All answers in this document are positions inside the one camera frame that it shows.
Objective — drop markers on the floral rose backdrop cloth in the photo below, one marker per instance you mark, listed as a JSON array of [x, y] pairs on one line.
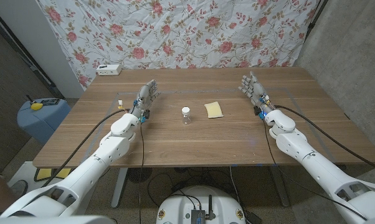
[[181, 34]]

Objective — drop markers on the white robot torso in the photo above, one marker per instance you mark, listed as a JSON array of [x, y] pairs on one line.
[[200, 202]]

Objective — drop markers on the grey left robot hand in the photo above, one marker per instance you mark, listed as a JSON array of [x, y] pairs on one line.
[[145, 96]]

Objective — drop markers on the black stand pole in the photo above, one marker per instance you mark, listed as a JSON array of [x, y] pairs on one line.
[[315, 20]]

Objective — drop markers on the yellow sponge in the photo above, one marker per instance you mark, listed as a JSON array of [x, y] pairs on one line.
[[213, 109]]

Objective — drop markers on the blue round stool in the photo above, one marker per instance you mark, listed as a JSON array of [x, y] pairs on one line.
[[41, 124]]

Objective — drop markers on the grey shoe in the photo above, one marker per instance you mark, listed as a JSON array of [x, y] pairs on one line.
[[19, 188]]

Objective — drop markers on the black antenna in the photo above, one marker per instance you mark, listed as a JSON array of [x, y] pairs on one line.
[[210, 207]]

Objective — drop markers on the white table leg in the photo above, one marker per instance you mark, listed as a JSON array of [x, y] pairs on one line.
[[119, 189]]

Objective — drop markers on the grey table leg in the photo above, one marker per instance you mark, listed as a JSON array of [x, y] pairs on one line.
[[281, 189]]

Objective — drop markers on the yellow black floor mat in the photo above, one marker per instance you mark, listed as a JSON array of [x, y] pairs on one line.
[[45, 174]]

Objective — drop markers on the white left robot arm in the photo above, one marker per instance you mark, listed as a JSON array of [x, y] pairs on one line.
[[91, 168]]

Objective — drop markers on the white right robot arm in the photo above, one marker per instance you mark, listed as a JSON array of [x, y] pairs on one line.
[[318, 168]]

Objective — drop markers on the black diagonal door frame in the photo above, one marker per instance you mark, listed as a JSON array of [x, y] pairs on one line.
[[19, 49]]

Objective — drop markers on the black round disc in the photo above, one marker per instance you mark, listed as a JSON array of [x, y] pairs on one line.
[[139, 175]]

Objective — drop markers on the black flat device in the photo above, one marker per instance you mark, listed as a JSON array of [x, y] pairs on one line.
[[50, 101]]

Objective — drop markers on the small yellow object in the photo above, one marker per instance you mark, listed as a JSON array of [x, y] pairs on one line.
[[36, 106]]

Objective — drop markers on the clear medicine bottle white cap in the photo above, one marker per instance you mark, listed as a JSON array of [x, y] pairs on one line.
[[186, 115]]

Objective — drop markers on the white power strip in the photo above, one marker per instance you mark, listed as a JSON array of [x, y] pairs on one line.
[[108, 69]]

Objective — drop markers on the grey computer box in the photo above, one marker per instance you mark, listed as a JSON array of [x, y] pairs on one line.
[[198, 217]]

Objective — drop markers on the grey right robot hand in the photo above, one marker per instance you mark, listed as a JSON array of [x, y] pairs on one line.
[[254, 90]]

